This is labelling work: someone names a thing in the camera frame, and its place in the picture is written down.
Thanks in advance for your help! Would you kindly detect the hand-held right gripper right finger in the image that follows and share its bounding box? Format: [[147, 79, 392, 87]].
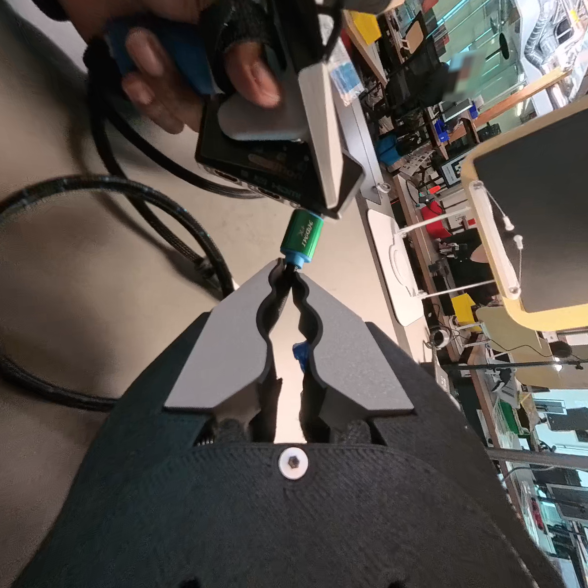
[[294, 272, 415, 435]]

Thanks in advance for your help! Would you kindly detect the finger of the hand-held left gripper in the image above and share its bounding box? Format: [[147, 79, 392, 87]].
[[297, 63, 345, 207]]

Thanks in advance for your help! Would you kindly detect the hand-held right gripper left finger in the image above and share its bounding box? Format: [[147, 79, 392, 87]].
[[164, 258, 283, 428]]

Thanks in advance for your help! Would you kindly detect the grey braided switch cable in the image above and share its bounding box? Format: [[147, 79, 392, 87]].
[[0, 69, 276, 412]]

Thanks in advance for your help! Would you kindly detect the person's left hand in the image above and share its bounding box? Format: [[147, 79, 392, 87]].
[[60, 0, 283, 135]]

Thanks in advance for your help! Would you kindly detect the clear plastic bag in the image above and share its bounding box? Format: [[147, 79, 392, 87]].
[[328, 41, 361, 104]]

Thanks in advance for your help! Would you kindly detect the yellow plastic bin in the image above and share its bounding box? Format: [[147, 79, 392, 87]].
[[349, 11, 382, 44], [451, 294, 476, 324]]

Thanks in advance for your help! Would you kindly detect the printed marker tag sign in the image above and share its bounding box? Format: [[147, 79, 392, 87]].
[[439, 156, 467, 187]]

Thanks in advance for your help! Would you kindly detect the red plastic bin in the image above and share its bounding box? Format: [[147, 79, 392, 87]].
[[420, 202, 453, 239]]

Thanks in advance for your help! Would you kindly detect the beige board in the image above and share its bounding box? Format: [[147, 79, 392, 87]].
[[475, 305, 552, 359]]

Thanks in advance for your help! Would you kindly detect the green plastic bin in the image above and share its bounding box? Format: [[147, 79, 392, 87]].
[[498, 400, 520, 432]]

